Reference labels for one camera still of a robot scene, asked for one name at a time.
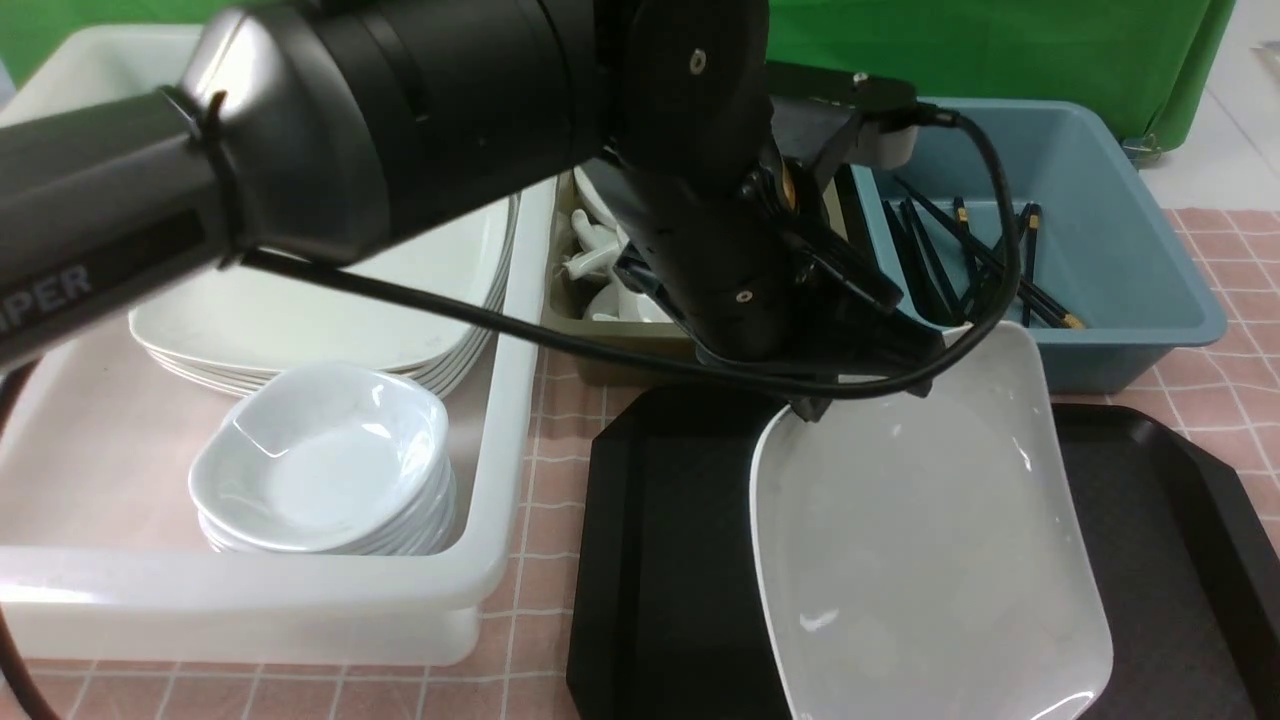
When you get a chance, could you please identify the black plastic serving tray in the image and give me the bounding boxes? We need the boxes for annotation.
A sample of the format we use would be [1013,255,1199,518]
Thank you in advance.
[567,386,1279,719]

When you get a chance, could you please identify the black chopsticks in bin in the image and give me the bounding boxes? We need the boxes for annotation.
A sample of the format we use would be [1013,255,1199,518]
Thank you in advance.
[893,176,1085,331]

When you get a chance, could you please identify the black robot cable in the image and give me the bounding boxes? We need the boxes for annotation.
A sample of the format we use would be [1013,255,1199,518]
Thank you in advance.
[0,108,1023,720]

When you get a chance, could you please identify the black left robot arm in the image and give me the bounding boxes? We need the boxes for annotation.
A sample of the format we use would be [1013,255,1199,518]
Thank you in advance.
[3,1,960,421]

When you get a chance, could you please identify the pink checkered tablecloth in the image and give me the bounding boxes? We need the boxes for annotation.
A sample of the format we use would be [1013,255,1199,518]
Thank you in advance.
[3,209,1277,719]

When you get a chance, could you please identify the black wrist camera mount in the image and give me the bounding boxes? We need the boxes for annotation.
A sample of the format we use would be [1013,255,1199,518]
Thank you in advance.
[765,61,922,184]

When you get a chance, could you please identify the pile of white spoons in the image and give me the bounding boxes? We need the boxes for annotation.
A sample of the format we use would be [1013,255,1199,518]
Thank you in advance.
[562,167,672,323]

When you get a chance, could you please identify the large white rectangular plate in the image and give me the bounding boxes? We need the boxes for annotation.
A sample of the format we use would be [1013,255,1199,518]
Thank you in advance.
[750,322,1114,719]

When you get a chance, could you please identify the teal plastic bin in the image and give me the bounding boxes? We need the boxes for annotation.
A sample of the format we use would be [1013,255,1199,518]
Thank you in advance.
[851,97,1228,395]

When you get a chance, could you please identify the green backdrop cloth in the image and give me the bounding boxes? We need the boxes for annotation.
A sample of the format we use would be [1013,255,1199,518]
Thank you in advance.
[3,1,1222,174]

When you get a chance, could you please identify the stack of white bowls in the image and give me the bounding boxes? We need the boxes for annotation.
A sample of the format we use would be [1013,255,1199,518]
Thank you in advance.
[188,363,458,556]

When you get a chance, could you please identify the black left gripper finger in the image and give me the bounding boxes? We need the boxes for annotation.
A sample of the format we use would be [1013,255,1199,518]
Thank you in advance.
[786,395,832,423]

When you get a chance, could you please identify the large white plastic tub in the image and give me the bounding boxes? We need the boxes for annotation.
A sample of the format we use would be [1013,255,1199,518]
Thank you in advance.
[0,27,571,666]

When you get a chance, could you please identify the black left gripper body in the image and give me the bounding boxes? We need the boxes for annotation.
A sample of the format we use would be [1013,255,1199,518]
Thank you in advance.
[640,170,946,401]

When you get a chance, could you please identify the stack of white plates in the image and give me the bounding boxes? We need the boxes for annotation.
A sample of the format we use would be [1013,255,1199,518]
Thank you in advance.
[128,197,520,396]

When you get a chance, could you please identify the olive plastic bin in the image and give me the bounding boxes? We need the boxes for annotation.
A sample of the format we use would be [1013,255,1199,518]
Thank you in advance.
[541,172,695,361]

